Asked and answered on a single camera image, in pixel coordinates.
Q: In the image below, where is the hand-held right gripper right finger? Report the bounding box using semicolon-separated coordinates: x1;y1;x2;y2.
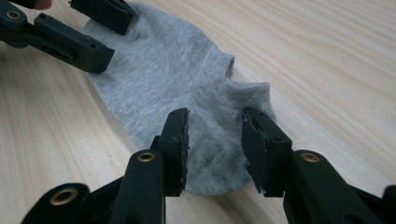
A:
241;107;384;224

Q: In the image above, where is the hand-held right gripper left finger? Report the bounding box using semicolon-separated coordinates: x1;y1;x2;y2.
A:
108;107;190;224

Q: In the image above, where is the grey ankle sock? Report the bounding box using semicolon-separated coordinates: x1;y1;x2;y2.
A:
81;2;276;196

